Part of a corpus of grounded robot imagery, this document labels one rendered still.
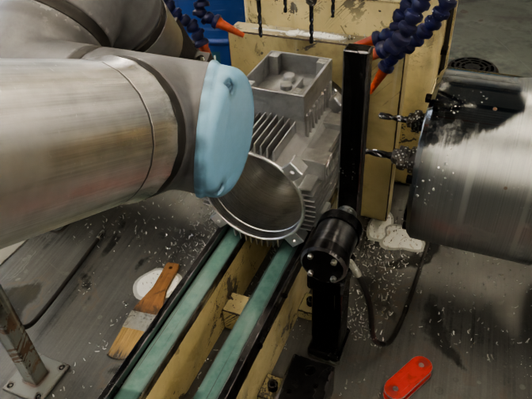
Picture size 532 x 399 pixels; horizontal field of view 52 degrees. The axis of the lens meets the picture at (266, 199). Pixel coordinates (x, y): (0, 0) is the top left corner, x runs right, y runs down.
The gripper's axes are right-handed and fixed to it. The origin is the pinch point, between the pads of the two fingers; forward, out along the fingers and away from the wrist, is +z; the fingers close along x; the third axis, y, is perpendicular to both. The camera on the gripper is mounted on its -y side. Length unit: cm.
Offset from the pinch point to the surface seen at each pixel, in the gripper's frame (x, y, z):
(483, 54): -26, 190, 236
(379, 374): -27.9, -19.3, 22.0
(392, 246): -23.7, 3.4, 34.9
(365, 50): -20.5, 11.0, -12.4
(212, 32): 74, 93, 107
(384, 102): -18.6, 21.4, 16.2
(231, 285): -3.1, -13.5, 18.4
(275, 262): -9.9, -9.0, 14.4
